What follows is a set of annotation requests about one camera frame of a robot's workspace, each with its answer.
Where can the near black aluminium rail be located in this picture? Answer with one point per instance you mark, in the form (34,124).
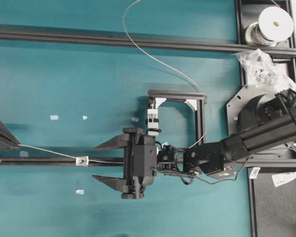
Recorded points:
(54,161)

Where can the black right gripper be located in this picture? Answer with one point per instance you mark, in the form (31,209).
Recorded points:
(140,158)

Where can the far black aluminium rail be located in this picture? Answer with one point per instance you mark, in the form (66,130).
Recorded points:
(93,37)

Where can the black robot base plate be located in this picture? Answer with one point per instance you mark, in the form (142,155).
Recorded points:
(238,102)

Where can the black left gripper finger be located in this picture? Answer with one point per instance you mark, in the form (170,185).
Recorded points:
(7,140)

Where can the white wire spool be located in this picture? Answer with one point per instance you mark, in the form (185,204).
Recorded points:
(274,25)

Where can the blue tape piece near rail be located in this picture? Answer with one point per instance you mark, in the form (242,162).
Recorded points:
(23,154)

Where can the clear plastic bag of screws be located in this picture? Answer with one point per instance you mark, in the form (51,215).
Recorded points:
(263,73)

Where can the black lower frame rail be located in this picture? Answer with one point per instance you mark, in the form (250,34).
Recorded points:
(252,203)

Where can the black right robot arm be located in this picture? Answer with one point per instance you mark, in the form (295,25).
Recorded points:
(263,125)

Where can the black aluminium rail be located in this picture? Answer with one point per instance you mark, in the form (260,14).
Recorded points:
(54,161)
(93,37)

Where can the white green paper label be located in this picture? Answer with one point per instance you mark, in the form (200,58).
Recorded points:
(283,178)

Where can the white low camera mount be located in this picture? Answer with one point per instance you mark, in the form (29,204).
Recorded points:
(152,121)

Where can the silver metal fitting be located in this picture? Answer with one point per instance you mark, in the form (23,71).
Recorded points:
(82,161)

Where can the blue tape piece left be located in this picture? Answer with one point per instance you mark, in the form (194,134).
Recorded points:
(54,117)

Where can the white label tag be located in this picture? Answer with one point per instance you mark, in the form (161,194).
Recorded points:
(254,172)

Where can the black square camera frame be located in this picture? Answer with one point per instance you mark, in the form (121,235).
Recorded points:
(195,100)

